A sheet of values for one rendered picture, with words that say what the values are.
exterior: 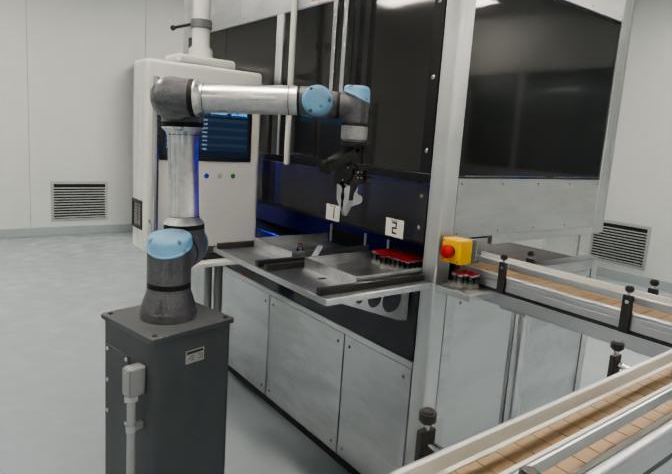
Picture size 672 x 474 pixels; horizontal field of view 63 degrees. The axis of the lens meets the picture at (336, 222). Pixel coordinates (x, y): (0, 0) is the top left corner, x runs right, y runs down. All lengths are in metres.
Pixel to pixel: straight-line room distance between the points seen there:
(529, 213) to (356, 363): 0.82
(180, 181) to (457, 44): 0.88
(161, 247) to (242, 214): 0.97
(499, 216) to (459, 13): 0.66
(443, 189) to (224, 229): 1.08
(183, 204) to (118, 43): 5.44
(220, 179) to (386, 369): 1.04
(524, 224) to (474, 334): 0.42
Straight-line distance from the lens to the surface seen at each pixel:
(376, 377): 1.98
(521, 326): 1.72
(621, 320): 1.50
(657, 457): 0.93
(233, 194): 2.37
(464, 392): 1.99
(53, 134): 6.76
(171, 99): 1.46
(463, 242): 1.61
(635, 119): 6.43
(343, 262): 1.86
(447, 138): 1.65
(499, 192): 1.87
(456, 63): 1.66
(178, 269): 1.49
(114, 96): 6.90
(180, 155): 1.59
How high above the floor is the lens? 1.31
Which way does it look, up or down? 9 degrees down
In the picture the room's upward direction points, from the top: 4 degrees clockwise
